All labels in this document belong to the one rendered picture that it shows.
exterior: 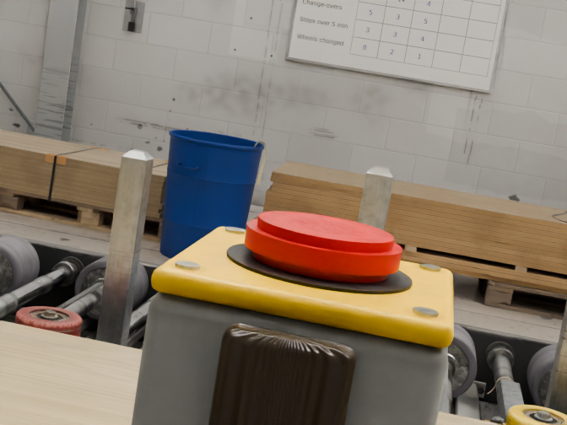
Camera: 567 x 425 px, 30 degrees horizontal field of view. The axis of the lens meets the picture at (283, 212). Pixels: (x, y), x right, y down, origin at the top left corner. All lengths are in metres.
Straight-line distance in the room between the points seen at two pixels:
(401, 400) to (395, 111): 7.19
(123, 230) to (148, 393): 1.17
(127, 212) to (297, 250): 1.17
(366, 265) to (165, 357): 0.05
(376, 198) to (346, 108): 6.10
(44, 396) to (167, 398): 0.83
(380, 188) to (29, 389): 0.52
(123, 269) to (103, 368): 0.28
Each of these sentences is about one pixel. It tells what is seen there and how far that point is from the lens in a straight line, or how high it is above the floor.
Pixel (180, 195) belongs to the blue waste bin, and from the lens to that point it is 5.89.
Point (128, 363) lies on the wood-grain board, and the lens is 1.21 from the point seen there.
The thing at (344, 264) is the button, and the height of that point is 1.23.
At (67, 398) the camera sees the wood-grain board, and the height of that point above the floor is 0.90.
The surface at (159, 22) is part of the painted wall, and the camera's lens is 7.69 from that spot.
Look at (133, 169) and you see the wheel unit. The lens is 1.40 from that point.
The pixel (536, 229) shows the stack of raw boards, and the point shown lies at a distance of 6.20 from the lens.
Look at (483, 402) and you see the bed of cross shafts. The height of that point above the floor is 0.71.
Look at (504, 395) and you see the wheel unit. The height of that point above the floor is 0.83.
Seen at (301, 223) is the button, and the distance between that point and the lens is 0.27.
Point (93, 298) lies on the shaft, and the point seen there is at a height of 0.81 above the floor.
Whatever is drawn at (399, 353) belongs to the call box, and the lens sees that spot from 0.24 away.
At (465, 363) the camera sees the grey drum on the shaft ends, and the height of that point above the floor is 0.82.
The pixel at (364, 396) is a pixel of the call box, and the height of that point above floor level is 1.20.
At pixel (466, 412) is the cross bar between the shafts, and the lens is 1.77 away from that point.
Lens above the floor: 1.28
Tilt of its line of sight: 9 degrees down
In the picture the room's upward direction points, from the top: 9 degrees clockwise
